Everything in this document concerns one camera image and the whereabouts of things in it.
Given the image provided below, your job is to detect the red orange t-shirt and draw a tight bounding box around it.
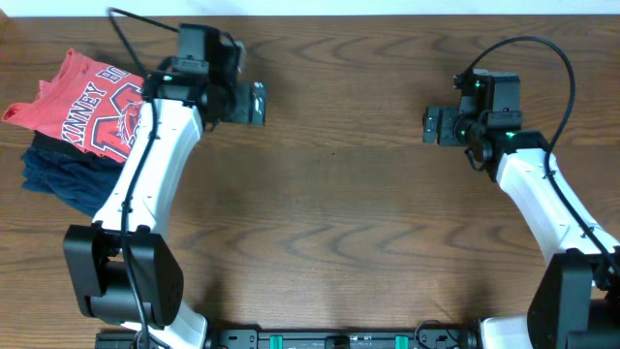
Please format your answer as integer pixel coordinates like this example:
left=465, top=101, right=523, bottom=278
left=2, top=48, right=143, bottom=163

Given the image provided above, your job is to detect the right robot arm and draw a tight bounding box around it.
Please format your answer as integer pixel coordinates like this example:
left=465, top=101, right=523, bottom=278
left=422, top=107, right=619, bottom=348

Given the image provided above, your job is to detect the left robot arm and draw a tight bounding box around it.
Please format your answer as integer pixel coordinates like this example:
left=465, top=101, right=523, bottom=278
left=63, top=71, right=266, bottom=348

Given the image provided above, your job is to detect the folded navy blue garment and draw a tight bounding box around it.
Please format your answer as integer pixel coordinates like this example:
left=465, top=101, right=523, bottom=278
left=21, top=145, right=123, bottom=217

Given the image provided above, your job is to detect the folded black shirt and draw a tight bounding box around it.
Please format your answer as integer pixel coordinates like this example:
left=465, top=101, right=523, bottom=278
left=32, top=131, right=99, bottom=161

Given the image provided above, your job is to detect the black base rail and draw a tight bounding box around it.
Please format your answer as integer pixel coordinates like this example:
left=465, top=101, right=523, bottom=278
left=202, top=327, right=480, bottom=349

